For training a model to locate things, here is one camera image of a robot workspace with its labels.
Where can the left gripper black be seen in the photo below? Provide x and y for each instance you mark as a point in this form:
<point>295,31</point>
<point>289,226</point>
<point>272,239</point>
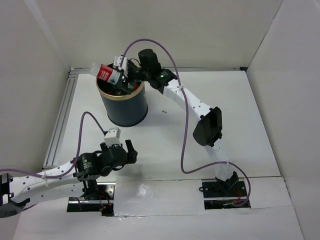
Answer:
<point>132,153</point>

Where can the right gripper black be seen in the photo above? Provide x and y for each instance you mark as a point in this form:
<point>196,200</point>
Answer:
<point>123,86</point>

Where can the green bottle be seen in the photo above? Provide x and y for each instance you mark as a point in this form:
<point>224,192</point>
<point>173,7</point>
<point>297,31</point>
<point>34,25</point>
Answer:
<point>131,86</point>

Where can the red label bottle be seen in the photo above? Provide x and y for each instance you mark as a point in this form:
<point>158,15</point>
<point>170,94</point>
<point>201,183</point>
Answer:
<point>105,72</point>

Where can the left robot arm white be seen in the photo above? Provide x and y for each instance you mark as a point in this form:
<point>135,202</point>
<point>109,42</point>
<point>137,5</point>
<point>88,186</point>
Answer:
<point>76,179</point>

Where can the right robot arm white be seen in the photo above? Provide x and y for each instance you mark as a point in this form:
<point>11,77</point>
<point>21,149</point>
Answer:
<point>208,130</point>

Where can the dark blue round bin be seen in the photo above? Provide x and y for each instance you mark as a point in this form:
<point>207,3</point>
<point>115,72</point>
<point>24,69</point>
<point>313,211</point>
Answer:
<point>125,109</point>

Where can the white plastic sheet front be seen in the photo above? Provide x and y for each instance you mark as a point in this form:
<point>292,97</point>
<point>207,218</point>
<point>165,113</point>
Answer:
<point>158,198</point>

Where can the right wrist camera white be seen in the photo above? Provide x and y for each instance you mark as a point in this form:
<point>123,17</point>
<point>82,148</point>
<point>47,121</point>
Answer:
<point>120,63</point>

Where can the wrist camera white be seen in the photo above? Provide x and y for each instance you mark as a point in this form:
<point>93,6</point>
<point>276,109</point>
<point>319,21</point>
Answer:
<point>120,63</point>
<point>112,137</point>

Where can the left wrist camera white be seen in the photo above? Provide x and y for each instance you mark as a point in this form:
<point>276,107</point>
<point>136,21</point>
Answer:
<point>112,137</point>

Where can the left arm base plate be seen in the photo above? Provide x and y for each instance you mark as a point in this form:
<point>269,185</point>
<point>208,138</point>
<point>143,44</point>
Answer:
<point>102,202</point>

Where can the aluminium frame rail back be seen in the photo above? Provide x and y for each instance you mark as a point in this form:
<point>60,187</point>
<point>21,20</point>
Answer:
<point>175,69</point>

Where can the aluminium frame rail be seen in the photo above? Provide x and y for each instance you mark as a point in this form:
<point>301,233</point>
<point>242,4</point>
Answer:
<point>175,69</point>
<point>56,140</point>

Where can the aluminium frame rail left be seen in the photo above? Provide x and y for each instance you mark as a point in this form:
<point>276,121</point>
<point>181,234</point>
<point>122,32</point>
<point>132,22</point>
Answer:
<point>56,140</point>

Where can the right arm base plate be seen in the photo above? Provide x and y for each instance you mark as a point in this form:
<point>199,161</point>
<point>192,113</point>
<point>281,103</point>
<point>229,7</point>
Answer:
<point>225,194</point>

